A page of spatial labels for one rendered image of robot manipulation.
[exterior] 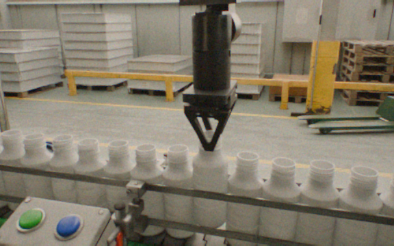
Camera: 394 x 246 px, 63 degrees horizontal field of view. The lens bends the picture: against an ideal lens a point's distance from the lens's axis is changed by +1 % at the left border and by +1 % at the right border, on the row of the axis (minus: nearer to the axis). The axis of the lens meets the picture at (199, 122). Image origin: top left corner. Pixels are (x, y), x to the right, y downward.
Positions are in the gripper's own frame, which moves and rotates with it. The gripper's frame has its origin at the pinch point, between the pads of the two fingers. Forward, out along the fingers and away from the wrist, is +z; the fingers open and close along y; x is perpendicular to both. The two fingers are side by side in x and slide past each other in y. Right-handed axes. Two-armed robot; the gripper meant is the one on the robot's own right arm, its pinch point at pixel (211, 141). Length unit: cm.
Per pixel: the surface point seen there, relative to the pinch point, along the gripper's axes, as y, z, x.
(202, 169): -2.9, 3.8, 0.8
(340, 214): -3.1, 8.4, -19.9
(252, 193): -1.7, 7.7, -6.9
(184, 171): -0.4, 5.8, 4.8
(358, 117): 415, 125, -112
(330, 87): 441, 91, -75
